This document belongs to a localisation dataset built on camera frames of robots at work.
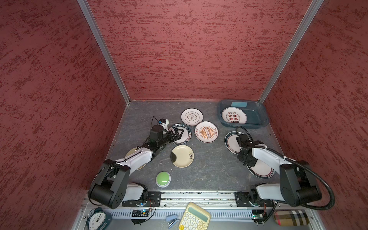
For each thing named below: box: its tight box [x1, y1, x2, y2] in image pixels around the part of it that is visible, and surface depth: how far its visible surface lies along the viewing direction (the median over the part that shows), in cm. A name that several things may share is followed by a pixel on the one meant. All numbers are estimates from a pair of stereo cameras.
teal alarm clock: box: [85, 207, 113, 230], surface depth 66 cm
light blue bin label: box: [230, 101, 248, 108], surface depth 116 cm
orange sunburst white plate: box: [194, 120, 219, 143], surface depth 103 cm
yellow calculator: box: [178, 201, 212, 230], surface depth 68 cm
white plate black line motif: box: [180, 107, 204, 127], surface depth 112 cm
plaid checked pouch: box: [273, 209, 310, 227], surface depth 68 cm
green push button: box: [155, 171, 172, 188], surface depth 81 cm
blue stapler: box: [165, 215, 180, 230], surface depth 69 cm
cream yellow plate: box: [170, 144, 195, 169], surface depth 92 cm
